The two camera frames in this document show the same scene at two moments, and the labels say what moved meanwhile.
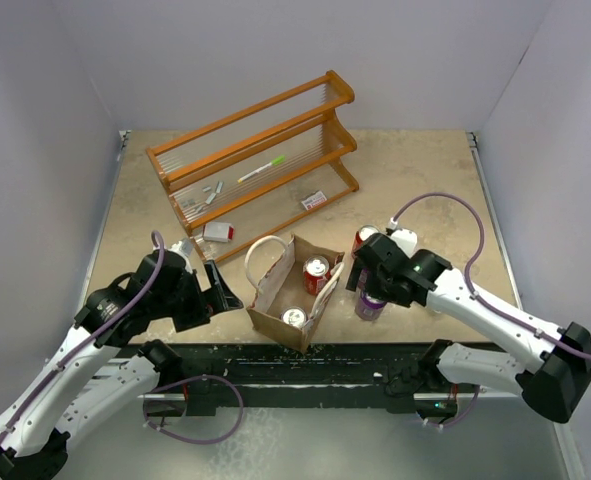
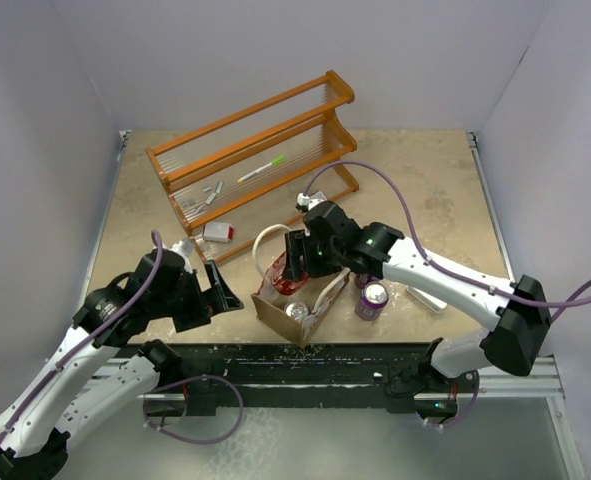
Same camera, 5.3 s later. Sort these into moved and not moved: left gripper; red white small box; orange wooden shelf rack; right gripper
Moved: right gripper
Not moved: red white small box; orange wooden shelf rack; left gripper
